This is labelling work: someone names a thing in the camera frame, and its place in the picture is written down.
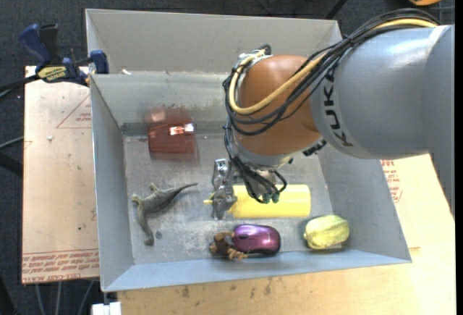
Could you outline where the red-brown flat block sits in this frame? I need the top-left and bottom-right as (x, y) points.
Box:
(147, 121), (198, 163)

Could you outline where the yellow plastic bottle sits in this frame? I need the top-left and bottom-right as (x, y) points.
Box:
(203, 183), (313, 219)

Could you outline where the yellow-green toy fruit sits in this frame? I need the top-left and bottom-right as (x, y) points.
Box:
(302, 214), (351, 251)

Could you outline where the brown toy animal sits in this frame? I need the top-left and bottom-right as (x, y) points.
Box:
(208, 231), (251, 261)

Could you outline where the black cylinder on white bracket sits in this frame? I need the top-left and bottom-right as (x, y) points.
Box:
(302, 138), (328, 158)

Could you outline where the grey metal bin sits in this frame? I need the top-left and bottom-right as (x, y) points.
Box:
(85, 8), (413, 293)

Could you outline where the grey toy dinosaur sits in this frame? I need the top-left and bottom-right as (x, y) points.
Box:
(130, 182), (199, 247)

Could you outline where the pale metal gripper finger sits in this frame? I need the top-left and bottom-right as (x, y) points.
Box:
(211, 186), (239, 221)
(213, 158), (232, 192)

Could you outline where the purple computer mouse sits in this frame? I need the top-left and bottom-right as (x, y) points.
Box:
(231, 223), (282, 256)

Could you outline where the brown cardboard board, red print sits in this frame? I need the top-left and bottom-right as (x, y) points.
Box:
(21, 65), (101, 285)

